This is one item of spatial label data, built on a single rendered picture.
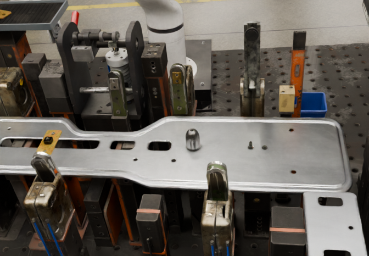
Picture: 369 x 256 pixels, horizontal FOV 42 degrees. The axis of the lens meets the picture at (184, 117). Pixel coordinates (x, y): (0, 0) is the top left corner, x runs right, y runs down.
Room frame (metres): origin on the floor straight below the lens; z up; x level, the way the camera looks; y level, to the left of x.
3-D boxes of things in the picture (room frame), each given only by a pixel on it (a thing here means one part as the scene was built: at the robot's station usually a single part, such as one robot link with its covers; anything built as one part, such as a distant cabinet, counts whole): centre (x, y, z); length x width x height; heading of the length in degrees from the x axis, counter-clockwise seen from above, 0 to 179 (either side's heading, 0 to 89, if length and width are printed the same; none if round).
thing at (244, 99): (0.93, -0.17, 0.88); 0.07 x 0.06 x 0.35; 168
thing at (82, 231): (0.88, 0.32, 0.84); 0.13 x 0.05 x 0.29; 168
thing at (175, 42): (1.40, 0.03, 0.89); 0.19 x 0.19 x 0.18
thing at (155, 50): (1.03, 0.06, 0.91); 0.07 x 0.05 x 0.42; 168
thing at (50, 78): (1.06, 0.31, 0.89); 0.13 x 0.11 x 0.38; 168
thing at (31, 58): (1.09, 0.37, 0.90); 0.05 x 0.05 x 0.40; 78
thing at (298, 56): (0.90, -0.27, 0.95); 0.03 x 0.01 x 0.50; 78
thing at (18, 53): (1.24, 0.48, 0.92); 0.10 x 0.08 x 0.45; 78
